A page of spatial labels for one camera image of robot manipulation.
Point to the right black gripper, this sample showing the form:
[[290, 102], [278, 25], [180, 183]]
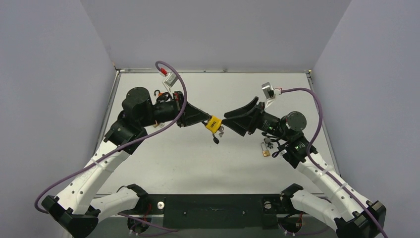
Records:
[[255, 117]]

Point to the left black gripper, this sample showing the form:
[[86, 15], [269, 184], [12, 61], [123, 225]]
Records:
[[197, 116]]

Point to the yellow padlock with keys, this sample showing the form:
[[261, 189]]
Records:
[[214, 125]]

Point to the small brass padlock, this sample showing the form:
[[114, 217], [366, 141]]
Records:
[[265, 149]]

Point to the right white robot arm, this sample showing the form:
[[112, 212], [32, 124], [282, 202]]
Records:
[[347, 212]]

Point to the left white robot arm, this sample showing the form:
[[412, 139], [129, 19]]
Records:
[[76, 208]]

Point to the orange padlock with key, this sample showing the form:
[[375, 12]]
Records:
[[162, 97]]

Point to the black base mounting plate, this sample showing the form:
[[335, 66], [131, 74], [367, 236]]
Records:
[[214, 211]]

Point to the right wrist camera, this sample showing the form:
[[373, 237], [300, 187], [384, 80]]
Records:
[[270, 93]]

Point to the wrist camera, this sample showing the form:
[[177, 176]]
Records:
[[270, 93], [170, 78]]

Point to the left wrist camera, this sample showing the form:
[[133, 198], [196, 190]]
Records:
[[170, 78]]

